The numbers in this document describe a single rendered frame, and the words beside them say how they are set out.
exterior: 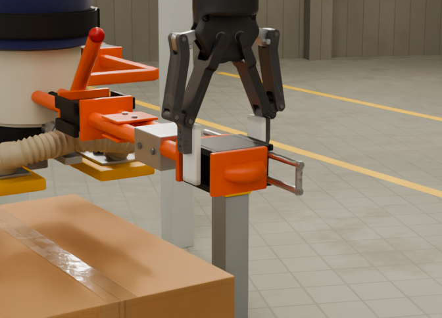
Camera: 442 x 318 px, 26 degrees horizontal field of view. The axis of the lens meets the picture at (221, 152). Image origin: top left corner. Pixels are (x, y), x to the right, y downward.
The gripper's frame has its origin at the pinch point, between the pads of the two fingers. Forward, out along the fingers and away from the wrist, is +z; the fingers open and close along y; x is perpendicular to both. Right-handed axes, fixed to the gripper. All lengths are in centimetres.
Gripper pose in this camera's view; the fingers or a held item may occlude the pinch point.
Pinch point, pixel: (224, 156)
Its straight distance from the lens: 112.0
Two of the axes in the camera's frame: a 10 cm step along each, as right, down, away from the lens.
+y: -8.5, 1.1, -5.2
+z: 0.0, 9.8, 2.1
